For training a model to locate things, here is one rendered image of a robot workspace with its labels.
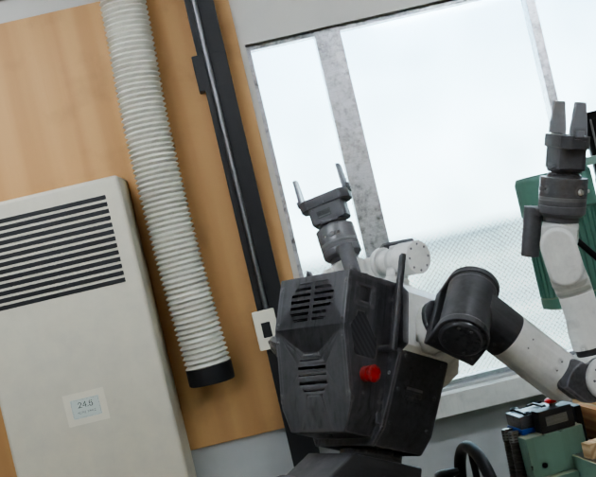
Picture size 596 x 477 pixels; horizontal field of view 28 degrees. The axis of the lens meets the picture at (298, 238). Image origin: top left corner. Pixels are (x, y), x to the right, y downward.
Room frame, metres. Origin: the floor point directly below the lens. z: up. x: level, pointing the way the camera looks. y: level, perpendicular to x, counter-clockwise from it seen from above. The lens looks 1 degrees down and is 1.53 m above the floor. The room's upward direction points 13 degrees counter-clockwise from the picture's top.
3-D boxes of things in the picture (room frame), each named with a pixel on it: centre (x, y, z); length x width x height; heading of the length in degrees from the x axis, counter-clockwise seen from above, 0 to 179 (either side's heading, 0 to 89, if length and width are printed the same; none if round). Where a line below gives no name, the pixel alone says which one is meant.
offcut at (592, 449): (2.50, -0.51, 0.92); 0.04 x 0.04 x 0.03; 16
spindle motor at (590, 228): (2.74, -0.60, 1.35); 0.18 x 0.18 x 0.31
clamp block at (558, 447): (2.62, -0.43, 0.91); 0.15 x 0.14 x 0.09; 11
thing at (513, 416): (2.62, -0.43, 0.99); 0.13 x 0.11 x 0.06; 11
